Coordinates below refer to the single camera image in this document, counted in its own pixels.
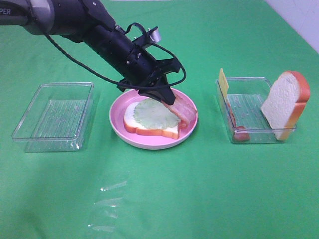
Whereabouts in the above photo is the bacon strip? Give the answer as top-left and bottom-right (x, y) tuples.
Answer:
(163, 95), (197, 128)
(227, 100), (250, 142)

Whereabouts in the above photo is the pink round plate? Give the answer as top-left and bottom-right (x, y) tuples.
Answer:
(109, 90), (198, 150)

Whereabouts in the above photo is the clear plastic container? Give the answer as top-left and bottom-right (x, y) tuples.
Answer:
(216, 77), (284, 144)
(11, 82), (94, 152)

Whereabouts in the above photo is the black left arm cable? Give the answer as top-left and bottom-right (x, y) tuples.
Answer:
(44, 22), (187, 88)

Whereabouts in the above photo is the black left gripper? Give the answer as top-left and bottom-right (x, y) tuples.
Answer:
(120, 48), (181, 105)

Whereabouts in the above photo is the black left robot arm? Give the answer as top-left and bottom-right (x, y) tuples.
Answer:
(0, 0), (184, 105)

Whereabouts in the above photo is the green lettuce leaf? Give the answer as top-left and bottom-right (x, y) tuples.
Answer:
(133, 98), (181, 129)

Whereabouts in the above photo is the left clear plastic container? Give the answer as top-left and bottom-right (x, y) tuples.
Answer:
(11, 82), (94, 152)

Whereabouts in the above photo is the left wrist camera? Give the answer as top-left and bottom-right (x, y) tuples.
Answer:
(133, 26), (161, 49)

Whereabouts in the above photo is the green tablecloth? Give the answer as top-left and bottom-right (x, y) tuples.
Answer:
(0, 0), (319, 239)

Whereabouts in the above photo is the toast bread slice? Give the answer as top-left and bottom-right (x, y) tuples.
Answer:
(124, 102), (179, 139)
(261, 71), (311, 141)

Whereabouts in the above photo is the clear plastic film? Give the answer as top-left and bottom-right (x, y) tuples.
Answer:
(87, 172), (129, 239)

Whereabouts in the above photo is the yellow cheese slice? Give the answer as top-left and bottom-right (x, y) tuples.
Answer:
(218, 68), (229, 100)

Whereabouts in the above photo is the right clear plastic container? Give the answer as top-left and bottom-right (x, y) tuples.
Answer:
(216, 77), (284, 144)

